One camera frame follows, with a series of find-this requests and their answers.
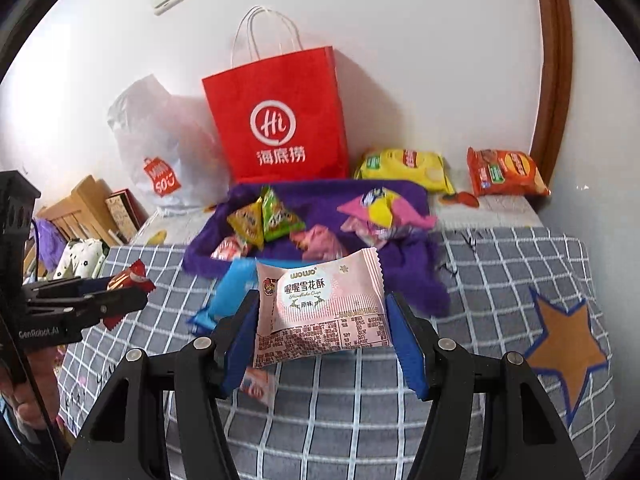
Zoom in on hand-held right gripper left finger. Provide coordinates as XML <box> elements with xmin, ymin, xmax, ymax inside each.
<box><xmin>60</xmin><ymin>290</ymin><xmax>261</xmax><ymax>480</ymax></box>

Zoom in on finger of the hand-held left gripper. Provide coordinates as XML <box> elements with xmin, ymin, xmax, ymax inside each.
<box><xmin>22</xmin><ymin>276</ymin><xmax>118</xmax><ymax>301</ymax></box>
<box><xmin>27</xmin><ymin>286</ymin><xmax>149</xmax><ymax>331</ymax></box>

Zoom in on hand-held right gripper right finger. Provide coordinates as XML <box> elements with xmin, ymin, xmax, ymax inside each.
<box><xmin>384</xmin><ymin>292</ymin><xmax>586</xmax><ymax>480</ymax></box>

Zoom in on small red snack packet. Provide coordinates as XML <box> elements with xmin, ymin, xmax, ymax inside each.
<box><xmin>102</xmin><ymin>260</ymin><xmax>157</xmax><ymax>331</ymax></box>

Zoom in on blue box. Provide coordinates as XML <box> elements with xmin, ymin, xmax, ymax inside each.
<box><xmin>186</xmin><ymin>257</ymin><xmax>261</xmax><ymax>338</ymax></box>

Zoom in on pale pink pastry packet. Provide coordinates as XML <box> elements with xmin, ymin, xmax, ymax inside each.
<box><xmin>252</xmin><ymin>248</ymin><xmax>392</xmax><ymax>368</ymax></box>

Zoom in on red and white snack packet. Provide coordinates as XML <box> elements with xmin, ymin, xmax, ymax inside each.
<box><xmin>210</xmin><ymin>236</ymin><xmax>251</xmax><ymax>262</ymax></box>

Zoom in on yellow triangular snack packet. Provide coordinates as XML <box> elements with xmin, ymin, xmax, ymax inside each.
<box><xmin>226</xmin><ymin>196</ymin><xmax>265</xmax><ymax>251</ymax></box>

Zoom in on magenta snack packet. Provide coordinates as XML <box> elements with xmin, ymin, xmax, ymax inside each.
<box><xmin>336</xmin><ymin>191</ymin><xmax>438</xmax><ymax>233</ymax></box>

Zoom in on purple plush storage basket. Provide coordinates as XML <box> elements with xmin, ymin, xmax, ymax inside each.
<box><xmin>182</xmin><ymin>178</ymin><xmax>451</xmax><ymax>317</ymax></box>

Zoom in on person's left hand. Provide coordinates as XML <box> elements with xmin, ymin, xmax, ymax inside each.
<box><xmin>0</xmin><ymin>347</ymin><xmax>63</xmax><ymax>431</ymax></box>

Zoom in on white floral cloth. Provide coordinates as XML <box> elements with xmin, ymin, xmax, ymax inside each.
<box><xmin>50</xmin><ymin>238</ymin><xmax>108</xmax><ymax>281</ymax></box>

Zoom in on purple bag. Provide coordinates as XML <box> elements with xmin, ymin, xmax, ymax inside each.
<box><xmin>32</xmin><ymin>217</ymin><xmax>68</xmax><ymax>273</ymax></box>

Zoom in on small pink and white packet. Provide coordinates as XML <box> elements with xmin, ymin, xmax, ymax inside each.
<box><xmin>239</xmin><ymin>365</ymin><xmax>278</xmax><ymax>406</ymax></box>

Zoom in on wooden furniture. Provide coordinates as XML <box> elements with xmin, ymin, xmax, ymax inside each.
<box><xmin>37</xmin><ymin>175</ymin><xmax>123</xmax><ymax>248</ymax></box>

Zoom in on brown patterned box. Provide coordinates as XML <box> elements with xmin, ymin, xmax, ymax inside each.
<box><xmin>104</xmin><ymin>189</ymin><xmax>150</xmax><ymax>243</ymax></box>

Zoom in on grey checked bedsheet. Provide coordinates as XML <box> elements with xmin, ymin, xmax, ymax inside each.
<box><xmin>57</xmin><ymin>225</ymin><xmax>616</xmax><ymax>480</ymax></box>

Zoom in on green triangular snack packet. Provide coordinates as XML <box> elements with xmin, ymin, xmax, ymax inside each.
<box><xmin>261</xmin><ymin>186</ymin><xmax>307</xmax><ymax>242</ymax></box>

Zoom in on small orange packet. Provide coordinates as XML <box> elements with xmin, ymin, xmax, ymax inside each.
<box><xmin>440</xmin><ymin>191</ymin><xmax>480</xmax><ymax>208</ymax></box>

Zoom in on white plastic bag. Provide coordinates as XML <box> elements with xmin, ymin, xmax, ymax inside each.
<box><xmin>106</xmin><ymin>74</ymin><xmax>233</xmax><ymax>208</ymax></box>

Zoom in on yellow chips bag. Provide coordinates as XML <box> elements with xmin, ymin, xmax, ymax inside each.
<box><xmin>354</xmin><ymin>147</ymin><xmax>456</xmax><ymax>196</ymax></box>

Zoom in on orange chips bag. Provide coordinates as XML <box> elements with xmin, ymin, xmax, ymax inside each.
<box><xmin>466</xmin><ymin>146</ymin><xmax>552</xmax><ymax>197</ymax></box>

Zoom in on red paper bag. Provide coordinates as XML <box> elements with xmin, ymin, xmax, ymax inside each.
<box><xmin>201</xmin><ymin>6</ymin><xmax>351</xmax><ymax>184</ymax></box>

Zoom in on wooden door frame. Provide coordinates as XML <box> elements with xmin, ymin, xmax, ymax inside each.
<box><xmin>530</xmin><ymin>0</ymin><xmax>573</xmax><ymax>186</ymax></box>

